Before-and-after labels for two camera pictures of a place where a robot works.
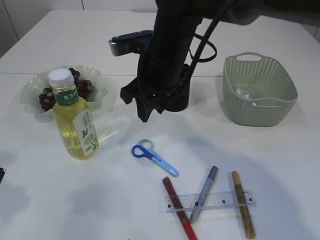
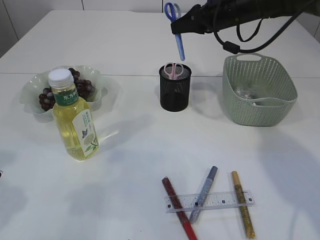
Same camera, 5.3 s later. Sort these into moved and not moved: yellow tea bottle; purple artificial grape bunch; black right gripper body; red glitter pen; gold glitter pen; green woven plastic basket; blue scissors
Moved: black right gripper body; blue scissors
Not moved: red glitter pen; purple artificial grape bunch; gold glitter pen; yellow tea bottle; green woven plastic basket
